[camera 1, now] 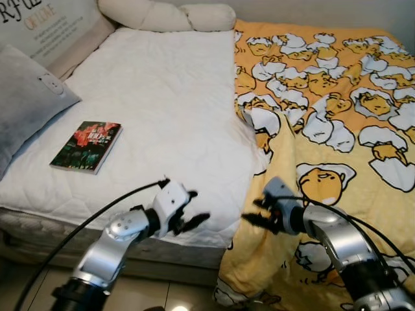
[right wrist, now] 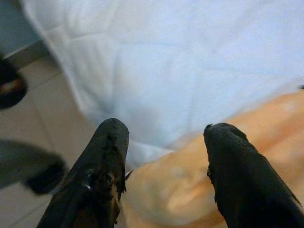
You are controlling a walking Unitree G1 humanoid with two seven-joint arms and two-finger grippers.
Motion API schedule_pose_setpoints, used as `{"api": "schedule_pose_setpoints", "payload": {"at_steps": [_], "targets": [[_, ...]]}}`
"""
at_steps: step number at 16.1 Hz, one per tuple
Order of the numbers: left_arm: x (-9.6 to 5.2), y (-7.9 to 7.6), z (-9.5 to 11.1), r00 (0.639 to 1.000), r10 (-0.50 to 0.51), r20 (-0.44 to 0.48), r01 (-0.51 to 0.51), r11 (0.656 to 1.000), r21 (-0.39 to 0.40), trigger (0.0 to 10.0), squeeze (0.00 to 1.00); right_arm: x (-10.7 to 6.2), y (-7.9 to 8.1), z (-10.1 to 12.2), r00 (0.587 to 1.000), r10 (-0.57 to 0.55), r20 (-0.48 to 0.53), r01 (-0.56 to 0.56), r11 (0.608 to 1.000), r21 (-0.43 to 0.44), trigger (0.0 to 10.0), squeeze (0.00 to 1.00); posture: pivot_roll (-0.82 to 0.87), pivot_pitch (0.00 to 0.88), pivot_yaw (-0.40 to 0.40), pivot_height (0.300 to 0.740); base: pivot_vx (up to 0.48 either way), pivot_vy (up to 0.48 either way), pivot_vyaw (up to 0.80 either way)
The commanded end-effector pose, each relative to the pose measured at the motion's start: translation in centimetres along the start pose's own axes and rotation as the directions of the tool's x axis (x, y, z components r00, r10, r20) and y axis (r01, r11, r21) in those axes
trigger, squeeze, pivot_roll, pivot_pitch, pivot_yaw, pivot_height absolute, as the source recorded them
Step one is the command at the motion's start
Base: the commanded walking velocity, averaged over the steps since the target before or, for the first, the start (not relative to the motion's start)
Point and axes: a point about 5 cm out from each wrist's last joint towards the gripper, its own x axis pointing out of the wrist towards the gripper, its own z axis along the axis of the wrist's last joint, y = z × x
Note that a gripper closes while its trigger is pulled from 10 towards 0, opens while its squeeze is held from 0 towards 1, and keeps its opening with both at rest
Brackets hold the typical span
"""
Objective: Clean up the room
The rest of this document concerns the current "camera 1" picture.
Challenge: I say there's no dark red paperback book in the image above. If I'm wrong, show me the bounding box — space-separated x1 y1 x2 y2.
49 121 124 176

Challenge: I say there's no grey pillow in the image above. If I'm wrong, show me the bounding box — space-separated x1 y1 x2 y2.
0 44 82 180

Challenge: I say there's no white quilted mattress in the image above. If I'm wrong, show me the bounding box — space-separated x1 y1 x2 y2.
0 27 270 251

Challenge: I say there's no orange yellow cartoon blanket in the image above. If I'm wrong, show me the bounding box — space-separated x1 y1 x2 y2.
216 19 415 311

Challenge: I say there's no long beige pillow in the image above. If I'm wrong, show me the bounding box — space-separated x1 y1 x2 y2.
97 0 237 34

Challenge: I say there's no grey floral headboard cloth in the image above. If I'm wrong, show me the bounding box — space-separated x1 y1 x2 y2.
0 0 119 80

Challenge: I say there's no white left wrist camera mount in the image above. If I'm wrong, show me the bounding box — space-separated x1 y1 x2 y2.
152 179 191 236

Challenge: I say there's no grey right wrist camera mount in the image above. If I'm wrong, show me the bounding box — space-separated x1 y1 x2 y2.
262 176 303 211

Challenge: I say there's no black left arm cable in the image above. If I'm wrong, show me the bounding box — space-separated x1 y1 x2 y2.
13 177 171 311

